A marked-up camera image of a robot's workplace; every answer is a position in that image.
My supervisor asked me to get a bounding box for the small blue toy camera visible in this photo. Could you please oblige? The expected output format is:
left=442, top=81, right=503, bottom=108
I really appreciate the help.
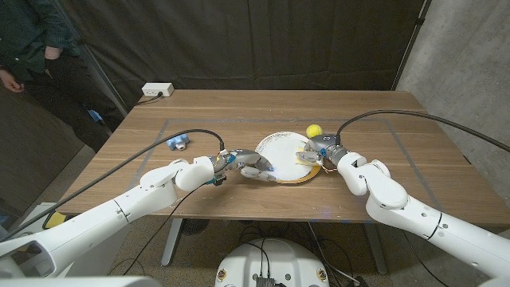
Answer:
left=166, top=136, right=190, bottom=151

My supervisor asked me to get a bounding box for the pale yellow sponge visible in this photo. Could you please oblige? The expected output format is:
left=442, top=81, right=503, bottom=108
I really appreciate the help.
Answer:
left=293, top=146, right=320, bottom=167

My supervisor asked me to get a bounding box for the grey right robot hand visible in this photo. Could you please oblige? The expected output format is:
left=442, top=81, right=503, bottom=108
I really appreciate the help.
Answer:
left=295, top=134, right=350, bottom=167

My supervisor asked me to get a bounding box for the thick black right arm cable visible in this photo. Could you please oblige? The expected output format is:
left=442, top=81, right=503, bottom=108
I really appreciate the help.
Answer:
left=335, top=109, right=510, bottom=155

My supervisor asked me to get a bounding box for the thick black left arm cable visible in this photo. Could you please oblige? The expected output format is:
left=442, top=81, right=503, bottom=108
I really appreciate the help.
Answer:
left=0, top=128, right=226, bottom=242

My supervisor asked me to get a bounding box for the grey floor cable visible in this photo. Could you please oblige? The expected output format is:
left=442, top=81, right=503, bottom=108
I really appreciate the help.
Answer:
left=306, top=222, right=354, bottom=285

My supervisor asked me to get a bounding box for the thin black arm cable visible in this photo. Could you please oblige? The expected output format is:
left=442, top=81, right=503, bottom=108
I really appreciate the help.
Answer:
left=121, top=183, right=208, bottom=276
left=402, top=230, right=439, bottom=287

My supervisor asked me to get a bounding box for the black backdrop curtain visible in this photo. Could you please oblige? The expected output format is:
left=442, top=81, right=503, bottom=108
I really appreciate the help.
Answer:
left=59, top=0, right=427, bottom=111

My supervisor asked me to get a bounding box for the yellow tennis ball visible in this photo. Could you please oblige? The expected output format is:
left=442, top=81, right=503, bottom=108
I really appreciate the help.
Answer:
left=305, top=124, right=324, bottom=140

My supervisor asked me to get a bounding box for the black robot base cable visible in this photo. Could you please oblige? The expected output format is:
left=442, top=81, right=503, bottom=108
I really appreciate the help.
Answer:
left=238, top=241, right=272, bottom=278

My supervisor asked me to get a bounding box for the black power strip cord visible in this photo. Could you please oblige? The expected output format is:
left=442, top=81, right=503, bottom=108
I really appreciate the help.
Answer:
left=135, top=92, right=164, bottom=107

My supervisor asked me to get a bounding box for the white power strip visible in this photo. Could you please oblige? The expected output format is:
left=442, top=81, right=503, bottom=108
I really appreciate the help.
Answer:
left=141, top=81, right=175, bottom=97

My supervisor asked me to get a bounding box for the yellow black floor item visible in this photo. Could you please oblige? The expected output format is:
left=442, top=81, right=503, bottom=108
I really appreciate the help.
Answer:
left=43, top=210, right=67, bottom=230

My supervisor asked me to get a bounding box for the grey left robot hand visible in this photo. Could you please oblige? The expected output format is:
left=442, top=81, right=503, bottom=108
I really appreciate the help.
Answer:
left=214, top=148, right=277, bottom=183

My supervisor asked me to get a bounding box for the black round floor fan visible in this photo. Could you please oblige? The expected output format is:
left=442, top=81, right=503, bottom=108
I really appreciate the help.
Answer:
left=181, top=218, right=210, bottom=236

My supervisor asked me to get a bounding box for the person in dark green shirt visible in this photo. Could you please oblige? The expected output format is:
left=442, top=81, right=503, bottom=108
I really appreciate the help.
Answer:
left=0, top=0, right=124, bottom=152

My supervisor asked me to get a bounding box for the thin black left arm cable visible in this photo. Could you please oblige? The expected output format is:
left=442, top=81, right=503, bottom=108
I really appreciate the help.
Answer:
left=121, top=183, right=208, bottom=276

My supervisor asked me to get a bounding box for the white gold-rimmed paper plate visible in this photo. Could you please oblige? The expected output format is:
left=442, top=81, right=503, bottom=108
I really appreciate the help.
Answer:
left=254, top=131, right=322, bottom=185

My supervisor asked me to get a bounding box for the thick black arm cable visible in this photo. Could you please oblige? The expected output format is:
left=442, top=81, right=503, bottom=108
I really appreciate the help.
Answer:
left=335, top=109, right=510, bottom=155
left=0, top=128, right=226, bottom=242

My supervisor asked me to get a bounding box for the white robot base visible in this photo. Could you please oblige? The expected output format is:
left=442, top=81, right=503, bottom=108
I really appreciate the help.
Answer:
left=214, top=238, right=331, bottom=287

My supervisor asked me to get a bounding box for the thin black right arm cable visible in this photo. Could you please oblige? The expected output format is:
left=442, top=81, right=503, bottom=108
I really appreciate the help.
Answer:
left=402, top=230, right=439, bottom=287

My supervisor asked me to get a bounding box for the light grey table leg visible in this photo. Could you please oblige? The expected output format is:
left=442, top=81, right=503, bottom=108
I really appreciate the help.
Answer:
left=363, top=222, right=388, bottom=275
left=161, top=218, right=184, bottom=267

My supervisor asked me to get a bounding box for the black backdrop stand pole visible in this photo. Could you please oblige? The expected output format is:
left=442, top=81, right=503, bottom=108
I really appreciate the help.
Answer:
left=51, top=0, right=131, bottom=115
left=392, top=0, right=434, bottom=91

